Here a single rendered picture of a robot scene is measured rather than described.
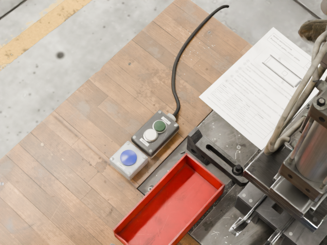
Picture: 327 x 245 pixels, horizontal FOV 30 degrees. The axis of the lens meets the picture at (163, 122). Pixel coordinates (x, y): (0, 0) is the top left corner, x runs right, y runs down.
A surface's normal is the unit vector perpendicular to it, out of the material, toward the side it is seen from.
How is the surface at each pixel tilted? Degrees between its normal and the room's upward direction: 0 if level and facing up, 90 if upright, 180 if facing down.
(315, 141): 90
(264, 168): 0
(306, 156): 90
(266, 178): 0
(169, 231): 0
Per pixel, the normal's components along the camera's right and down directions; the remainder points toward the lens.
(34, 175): 0.00, -0.42
